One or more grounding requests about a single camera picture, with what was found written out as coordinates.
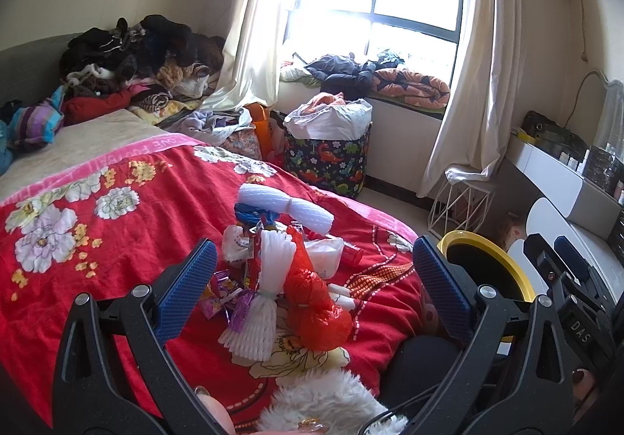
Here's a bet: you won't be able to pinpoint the white plastic bag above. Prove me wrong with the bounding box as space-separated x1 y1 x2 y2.
305 238 344 280

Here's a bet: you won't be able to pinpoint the blue plastic bag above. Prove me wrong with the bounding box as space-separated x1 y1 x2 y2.
234 203 280 228

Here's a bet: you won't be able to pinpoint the yellow rimmed black trash bin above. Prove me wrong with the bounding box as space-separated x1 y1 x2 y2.
437 230 536 302

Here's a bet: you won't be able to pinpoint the right hand painted nails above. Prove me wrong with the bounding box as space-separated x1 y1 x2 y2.
572 368 597 408

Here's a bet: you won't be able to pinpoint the left hand painted nails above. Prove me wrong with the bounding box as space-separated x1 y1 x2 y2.
195 386 236 435

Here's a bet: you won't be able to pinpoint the white dresser cabinet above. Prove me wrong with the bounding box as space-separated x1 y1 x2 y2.
505 136 623 299

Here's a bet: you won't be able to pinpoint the red tube snack package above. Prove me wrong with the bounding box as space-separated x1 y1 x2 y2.
340 242 364 267

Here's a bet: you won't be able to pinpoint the white fluffy sleeve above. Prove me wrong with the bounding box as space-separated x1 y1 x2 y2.
256 368 407 434

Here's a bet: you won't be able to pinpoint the red floral bed quilt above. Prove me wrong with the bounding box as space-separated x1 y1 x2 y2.
1 140 438 432

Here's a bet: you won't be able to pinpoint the black bag on dresser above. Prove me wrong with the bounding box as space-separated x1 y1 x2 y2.
521 111 588 162

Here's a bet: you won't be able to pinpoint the dinosaur print laundry basket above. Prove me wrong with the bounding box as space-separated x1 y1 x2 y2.
284 124 372 198

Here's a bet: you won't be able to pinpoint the cream curtain right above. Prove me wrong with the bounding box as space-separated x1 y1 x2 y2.
417 0 523 196

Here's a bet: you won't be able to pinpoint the cream curtain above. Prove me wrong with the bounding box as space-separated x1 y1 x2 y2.
417 0 523 196
200 0 294 111

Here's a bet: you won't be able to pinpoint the orange patterned blanket on sill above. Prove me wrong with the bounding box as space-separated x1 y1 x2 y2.
372 69 450 110

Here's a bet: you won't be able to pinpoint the white clothes in basket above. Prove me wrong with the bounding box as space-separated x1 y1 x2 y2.
284 92 373 140

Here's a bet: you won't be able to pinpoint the dark blue jacket on sill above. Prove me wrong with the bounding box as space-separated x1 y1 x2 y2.
305 55 376 100

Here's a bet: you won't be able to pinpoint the striped purple cloth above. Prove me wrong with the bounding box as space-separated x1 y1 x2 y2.
7 86 66 152

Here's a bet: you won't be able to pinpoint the orange bag beside bed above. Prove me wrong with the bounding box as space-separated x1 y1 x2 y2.
245 103 274 161

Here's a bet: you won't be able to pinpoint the cream curtain left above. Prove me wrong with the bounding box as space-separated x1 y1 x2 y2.
200 0 294 111

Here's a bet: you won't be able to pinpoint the pile of dark clothes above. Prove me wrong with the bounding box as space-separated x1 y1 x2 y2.
59 15 225 99

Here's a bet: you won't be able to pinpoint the white wire side stool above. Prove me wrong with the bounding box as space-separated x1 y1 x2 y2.
427 165 495 239

